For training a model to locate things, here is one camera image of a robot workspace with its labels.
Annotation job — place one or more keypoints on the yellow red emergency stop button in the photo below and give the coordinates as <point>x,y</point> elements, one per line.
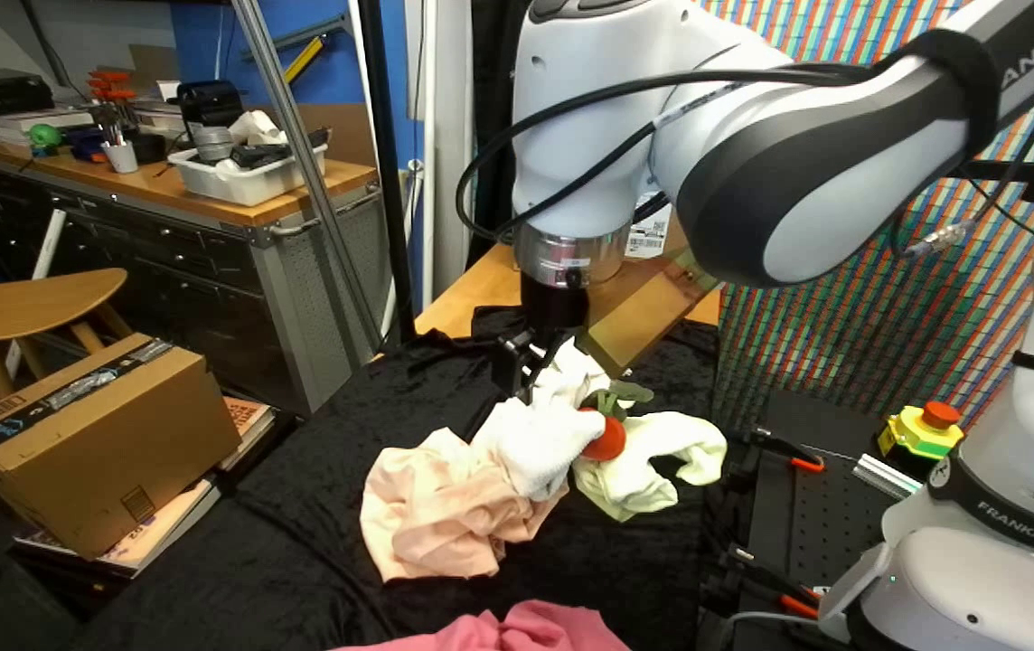
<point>922,432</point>

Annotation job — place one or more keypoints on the small white cloth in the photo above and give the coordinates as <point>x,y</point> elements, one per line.
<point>540,435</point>

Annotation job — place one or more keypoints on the red plush strawberry toy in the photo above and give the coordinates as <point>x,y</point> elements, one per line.
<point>613,404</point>

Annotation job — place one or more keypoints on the pink cloth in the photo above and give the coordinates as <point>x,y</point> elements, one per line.
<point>525,626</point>

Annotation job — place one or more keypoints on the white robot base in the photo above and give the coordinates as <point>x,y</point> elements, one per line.
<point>957,557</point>

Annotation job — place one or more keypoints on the pale green cloth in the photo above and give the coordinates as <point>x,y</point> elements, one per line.
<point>631,481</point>

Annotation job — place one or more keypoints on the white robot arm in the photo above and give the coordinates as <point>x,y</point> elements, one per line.
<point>775,168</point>

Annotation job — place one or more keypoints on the peach cloth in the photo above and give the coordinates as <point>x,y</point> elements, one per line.
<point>443,510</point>

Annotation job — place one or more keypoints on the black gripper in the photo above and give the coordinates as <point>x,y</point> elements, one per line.
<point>529,340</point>

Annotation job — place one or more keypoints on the black vertical pole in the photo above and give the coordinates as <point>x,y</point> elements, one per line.
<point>388,165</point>

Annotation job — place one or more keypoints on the brown cardboard box on floor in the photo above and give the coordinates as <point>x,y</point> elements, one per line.
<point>97,446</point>

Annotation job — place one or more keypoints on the black velvet table cloth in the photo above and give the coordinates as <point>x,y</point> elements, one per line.
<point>278,565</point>

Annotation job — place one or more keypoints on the wooden workbench cabinet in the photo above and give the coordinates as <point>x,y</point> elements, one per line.
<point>275,299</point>

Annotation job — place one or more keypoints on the white plastic bin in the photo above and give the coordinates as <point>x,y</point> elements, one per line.
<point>228,181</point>

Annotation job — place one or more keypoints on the wooden stool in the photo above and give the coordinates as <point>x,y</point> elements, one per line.
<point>72,300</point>

